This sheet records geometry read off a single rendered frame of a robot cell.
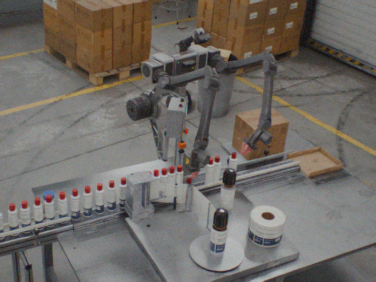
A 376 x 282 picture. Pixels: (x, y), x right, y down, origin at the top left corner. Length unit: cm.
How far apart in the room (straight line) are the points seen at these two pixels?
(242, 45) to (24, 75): 261
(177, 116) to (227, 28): 412
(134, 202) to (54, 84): 384
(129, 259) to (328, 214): 133
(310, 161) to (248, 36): 329
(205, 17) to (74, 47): 170
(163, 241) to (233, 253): 41
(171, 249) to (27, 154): 277
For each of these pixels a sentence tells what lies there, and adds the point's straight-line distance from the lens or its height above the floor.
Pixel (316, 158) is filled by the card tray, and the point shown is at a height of 83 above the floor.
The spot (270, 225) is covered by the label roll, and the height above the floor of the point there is 102.
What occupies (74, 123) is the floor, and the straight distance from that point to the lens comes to 646.
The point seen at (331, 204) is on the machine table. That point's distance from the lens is 414.
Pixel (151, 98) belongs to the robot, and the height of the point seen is 98.
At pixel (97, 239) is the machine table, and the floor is 83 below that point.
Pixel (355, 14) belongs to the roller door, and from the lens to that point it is 825.
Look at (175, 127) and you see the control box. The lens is 367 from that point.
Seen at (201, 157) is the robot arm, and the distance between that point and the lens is 369.
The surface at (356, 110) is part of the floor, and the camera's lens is 732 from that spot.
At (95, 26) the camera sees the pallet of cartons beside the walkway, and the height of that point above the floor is 71.
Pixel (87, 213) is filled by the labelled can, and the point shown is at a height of 91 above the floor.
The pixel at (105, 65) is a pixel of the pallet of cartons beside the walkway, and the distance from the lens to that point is 722.
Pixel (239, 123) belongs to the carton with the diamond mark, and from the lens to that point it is 438.
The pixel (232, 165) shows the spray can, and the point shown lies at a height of 101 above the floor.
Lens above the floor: 318
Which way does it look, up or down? 31 degrees down
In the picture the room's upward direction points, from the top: 4 degrees clockwise
